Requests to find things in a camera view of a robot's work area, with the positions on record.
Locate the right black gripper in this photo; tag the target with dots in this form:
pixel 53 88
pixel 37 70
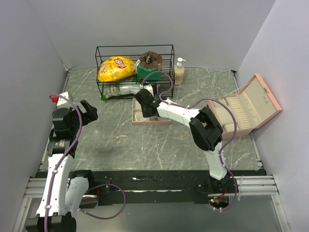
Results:
pixel 145 114

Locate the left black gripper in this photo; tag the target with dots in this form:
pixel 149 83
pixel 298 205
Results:
pixel 90 115

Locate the pink jewelry tray insert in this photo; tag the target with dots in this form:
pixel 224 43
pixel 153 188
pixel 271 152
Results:
pixel 138 119

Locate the pink jewelry box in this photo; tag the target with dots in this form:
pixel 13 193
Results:
pixel 253 106

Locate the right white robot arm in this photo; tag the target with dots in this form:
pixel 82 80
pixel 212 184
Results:
pixel 205 129

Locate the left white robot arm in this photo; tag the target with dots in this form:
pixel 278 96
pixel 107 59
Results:
pixel 64 190

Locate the dark tin can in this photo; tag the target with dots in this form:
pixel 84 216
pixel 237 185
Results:
pixel 155 87

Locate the white green snack bag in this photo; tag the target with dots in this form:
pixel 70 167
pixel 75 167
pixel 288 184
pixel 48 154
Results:
pixel 118 90

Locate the brown green wrapped package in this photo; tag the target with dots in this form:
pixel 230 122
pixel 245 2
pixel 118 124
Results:
pixel 147 63

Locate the cream pump lotion bottle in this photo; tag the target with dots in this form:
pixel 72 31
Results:
pixel 179 71

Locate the yellow Lays chips bag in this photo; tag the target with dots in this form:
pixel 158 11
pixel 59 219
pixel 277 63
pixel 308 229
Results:
pixel 116 68

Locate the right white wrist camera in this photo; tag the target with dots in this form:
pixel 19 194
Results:
pixel 147 87

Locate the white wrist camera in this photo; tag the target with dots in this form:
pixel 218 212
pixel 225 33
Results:
pixel 147 87
pixel 63 97

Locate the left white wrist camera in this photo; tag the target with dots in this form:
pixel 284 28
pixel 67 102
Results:
pixel 63 97

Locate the black wire shelf rack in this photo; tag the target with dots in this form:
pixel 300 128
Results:
pixel 134 51

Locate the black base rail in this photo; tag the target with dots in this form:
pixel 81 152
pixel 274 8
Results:
pixel 118 187

